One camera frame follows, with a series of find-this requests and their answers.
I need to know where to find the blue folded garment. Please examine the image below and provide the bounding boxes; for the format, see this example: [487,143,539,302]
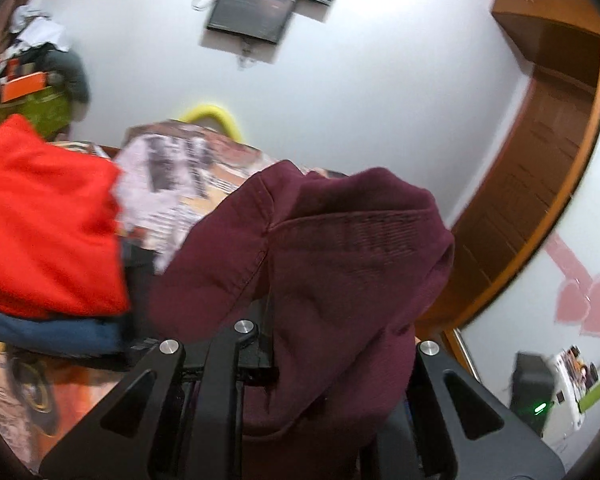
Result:
[0,306,126,358]

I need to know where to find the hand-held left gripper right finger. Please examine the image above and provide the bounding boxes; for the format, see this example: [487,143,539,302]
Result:
[405,340,567,480]

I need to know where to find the yellow curved object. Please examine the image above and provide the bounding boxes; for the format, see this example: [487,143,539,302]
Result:
[180,103,243,143]

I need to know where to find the red folded garment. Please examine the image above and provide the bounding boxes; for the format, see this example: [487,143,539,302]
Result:
[0,114,131,319]

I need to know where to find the white box with stickers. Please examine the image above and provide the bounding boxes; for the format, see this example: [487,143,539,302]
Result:
[550,345,600,431]

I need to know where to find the pink heart wall sticker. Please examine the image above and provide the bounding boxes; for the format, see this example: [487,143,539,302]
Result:
[545,232,600,356]

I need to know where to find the green bag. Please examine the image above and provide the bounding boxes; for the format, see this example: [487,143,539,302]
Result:
[0,91,73,141]

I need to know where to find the black box with green light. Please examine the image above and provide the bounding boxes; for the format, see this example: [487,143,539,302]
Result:
[509,352,556,436]

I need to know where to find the black folded garment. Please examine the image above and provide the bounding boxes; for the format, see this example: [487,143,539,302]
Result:
[120,240,201,367]

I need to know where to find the orange box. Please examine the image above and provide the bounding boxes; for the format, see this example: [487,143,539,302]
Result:
[2,72,48,104]

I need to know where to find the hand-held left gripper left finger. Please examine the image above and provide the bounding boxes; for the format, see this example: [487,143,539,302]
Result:
[37,319,281,480]

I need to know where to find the white crumpled cloth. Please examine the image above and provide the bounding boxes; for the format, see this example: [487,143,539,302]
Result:
[9,6,71,54]

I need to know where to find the wooden door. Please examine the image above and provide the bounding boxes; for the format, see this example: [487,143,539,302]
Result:
[417,0,600,341]

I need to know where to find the dark grey cloth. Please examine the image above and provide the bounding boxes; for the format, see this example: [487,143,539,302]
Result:
[45,50,91,107]

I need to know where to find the printed bedspread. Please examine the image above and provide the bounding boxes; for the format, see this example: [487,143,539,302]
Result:
[0,119,351,471]

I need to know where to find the maroon button shirt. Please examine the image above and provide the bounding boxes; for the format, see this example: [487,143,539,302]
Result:
[149,159,456,480]

